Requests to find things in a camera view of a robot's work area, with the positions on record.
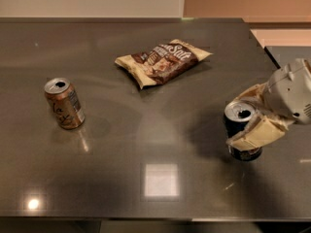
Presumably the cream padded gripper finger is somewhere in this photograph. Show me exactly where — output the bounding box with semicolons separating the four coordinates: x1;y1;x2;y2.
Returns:
226;113;294;151
235;83;266;104

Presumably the brown and cream chip bag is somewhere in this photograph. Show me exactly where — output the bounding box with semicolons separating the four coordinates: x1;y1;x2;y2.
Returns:
115;39;211;88

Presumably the dark blue pepsi can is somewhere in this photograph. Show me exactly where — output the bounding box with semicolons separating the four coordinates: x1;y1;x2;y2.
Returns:
224;101;262;161

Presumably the orange lacroix can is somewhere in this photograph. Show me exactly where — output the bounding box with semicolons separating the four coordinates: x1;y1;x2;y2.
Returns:
44;78;86;130

